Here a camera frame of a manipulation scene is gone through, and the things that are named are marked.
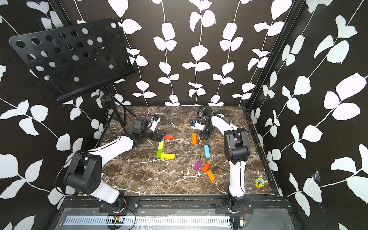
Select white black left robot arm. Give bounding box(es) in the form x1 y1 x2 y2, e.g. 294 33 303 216
63 129 166 204

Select yellow long block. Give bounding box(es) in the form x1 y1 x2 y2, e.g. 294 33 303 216
161 153 175 160

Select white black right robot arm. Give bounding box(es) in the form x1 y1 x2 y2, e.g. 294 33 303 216
200 112 251 207

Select yellow blue small toy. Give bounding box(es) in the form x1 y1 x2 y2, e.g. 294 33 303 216
255 177 265 188

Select orange block lower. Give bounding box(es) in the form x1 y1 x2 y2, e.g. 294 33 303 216
206 170 216 182

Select black perforated music stand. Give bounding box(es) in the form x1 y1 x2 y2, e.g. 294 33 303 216
9 18 136 133

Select green block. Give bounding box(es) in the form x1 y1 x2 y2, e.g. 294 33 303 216
156 149 163 159

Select red block group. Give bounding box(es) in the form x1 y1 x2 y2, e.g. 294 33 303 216
202 163 210 173

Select white slotted cable duct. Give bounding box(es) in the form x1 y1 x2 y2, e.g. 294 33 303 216
62 216 231 228

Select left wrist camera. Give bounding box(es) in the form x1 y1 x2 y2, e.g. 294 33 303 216
131 116 161 135

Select red-orange small block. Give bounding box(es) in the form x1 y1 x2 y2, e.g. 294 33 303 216
164 135 173 140

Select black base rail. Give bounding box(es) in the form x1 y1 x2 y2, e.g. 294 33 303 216
57 195 291 215

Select orange long block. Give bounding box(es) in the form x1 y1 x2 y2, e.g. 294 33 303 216
192 133 197 145

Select light yellow-green block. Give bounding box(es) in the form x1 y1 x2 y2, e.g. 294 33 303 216
158 141 164 150

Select purple block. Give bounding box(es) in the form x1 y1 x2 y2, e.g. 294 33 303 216
193 161 202 171

